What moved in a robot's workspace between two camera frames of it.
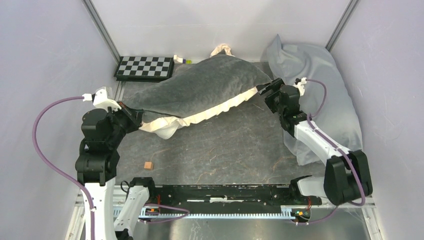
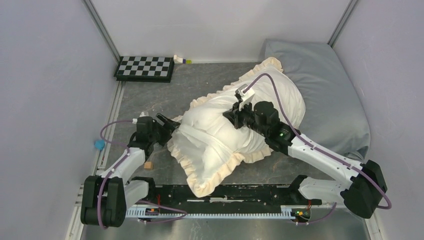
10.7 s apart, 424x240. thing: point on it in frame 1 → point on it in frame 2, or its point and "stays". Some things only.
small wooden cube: [149, 165] stays
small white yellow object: [178, 60] stays
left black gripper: [134, 115] → [167, 124]
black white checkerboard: [144, 68] stays
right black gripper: [264, 88] → [236, 114]
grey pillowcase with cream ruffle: [195, 90] → [205, 145]
